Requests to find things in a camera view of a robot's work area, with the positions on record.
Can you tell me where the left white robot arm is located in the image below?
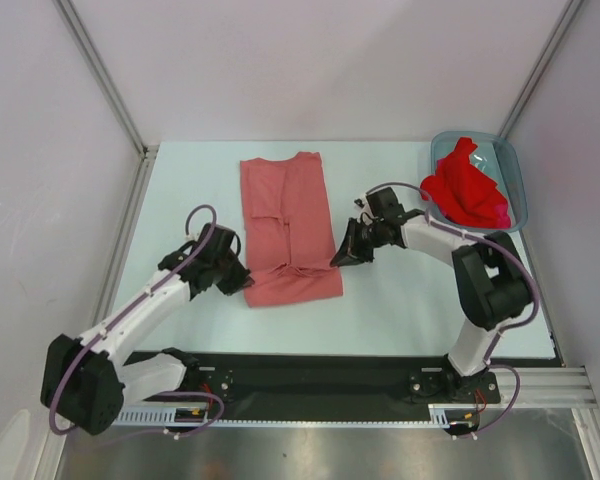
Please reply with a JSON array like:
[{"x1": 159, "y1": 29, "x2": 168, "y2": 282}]
[{"x1": 40, "y1": 223, "x2": 254, "y2": 435}]

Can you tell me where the clear blue plastic bin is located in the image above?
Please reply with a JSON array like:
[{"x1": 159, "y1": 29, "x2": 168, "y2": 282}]
[{"x1": 430, "y1": 131, "x2": 528, "y2": 233}]

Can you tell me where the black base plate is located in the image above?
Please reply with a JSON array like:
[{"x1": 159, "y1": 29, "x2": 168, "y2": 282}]
[{"x1": 124, "y1": 349, "x2": 566, "y2": 422}]

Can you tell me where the bright red t shirt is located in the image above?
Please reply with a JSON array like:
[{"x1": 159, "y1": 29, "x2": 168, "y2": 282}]
[{"x1": 420, "y1": 137, "x2": 508, "y2": 229}]

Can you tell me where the magenta pink garment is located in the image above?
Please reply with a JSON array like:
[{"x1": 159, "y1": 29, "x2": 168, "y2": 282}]
[{"x1": 493, "y1": 203, "x2": 512, "y2": 230}]

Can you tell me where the salmon pink t shirt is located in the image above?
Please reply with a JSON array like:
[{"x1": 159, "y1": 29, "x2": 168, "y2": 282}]
[{"x1": 240, "y1": 152, "x2": 343, "y2": 308}]

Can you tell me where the grey slotted cable duct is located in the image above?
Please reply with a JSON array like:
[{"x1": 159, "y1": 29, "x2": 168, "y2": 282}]
[{"x1": 113, "y1": 400, "x2": 476, "y2": 431}]

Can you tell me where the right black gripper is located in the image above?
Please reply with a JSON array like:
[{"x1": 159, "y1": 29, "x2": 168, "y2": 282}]
[{"x1": 331, "y1": 217, "x2": 386, "y2": 267}]

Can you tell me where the right aluminium corner post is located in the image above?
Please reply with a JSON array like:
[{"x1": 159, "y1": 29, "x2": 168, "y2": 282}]
[{"x1": 498, "y1": 0, "x2": 588, "y2": 139}]

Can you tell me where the aluminium corner post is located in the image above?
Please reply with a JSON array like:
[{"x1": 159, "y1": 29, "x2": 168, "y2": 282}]
[
  {"x1": 52, "y1": 0, "x2": 148, "y2": 158},
  {"x1": 498, "y1": 0, "x2": 588, "y2": 139}
]

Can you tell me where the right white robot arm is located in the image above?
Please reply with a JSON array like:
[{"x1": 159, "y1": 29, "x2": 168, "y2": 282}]
[{"x1": 330, "y1": 182, "x2": 540, "y2": 401}]

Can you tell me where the left aluminium corner post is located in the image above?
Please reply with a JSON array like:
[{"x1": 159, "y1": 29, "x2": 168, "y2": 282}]
[{"x1": 52, "y1": 0, "x2": 148, "y2": 158}]

